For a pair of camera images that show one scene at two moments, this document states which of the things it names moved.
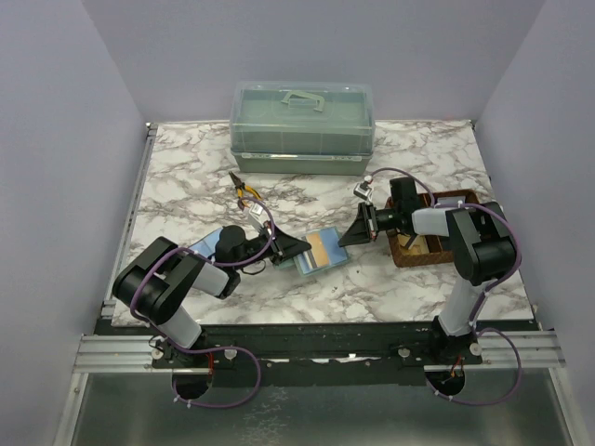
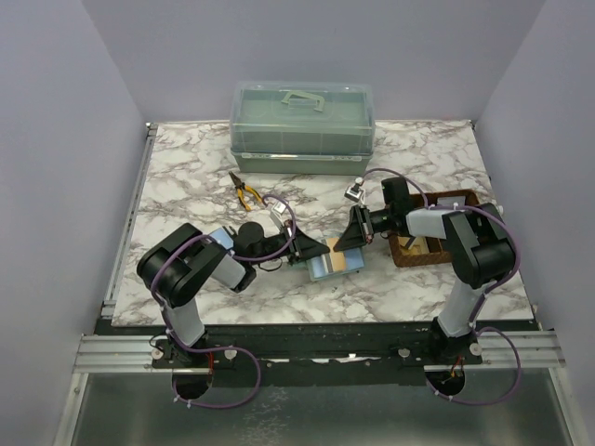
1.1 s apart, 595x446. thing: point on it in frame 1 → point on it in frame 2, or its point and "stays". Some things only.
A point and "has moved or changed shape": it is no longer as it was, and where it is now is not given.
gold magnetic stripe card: x=317 y=247 → x=337 y=257
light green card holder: x=325 y=253 has moved or changed shape
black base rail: x=316 y=354 stays
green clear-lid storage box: x=302 y=127 stays
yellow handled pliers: x=241 y=187 stays
